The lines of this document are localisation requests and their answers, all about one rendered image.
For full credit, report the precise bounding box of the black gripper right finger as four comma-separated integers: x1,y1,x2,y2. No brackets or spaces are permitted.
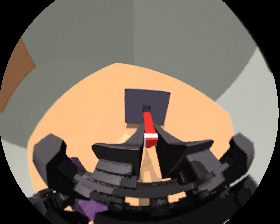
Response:
152,123,214,179

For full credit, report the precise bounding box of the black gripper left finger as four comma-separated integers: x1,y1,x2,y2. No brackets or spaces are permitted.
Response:
91,123,146,181

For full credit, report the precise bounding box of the red peg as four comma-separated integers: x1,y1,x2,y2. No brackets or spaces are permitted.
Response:
144,113,159,148

